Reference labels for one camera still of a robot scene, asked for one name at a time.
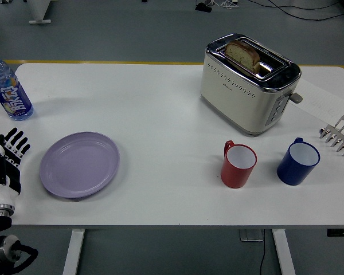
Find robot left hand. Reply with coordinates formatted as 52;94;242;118
0;128;32;206

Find purple plastic plate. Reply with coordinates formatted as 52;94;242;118
39;131;120;199

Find white table leg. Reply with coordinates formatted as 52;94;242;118
271;229;296;275
62;229;85;275

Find blue labelled drink bottle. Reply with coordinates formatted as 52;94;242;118
0;50;34;121

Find white furniture foot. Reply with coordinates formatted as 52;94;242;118
28;0;52;25

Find red mug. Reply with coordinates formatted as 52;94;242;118
220;140;258;189

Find cream and chrome toaster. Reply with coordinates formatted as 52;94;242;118
200;33;303;137

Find grey box under table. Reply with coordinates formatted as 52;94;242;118
239;229;264;243

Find black device on floor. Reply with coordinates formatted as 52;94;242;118
195;2;213;13

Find slice of bread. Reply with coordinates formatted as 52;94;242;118
224;40;261;72

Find blue mug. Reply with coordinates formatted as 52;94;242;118
276;137;321;186

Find white paper sheet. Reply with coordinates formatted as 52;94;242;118
289;76;344;124

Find silver metal rack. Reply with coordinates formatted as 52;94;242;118
319;115;344;157

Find black cable under table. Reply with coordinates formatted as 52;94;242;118
259;229;269;275

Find white floor cables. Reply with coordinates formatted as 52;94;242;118
210;0;239;9

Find black floor cable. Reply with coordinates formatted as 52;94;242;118
251;0;344;22

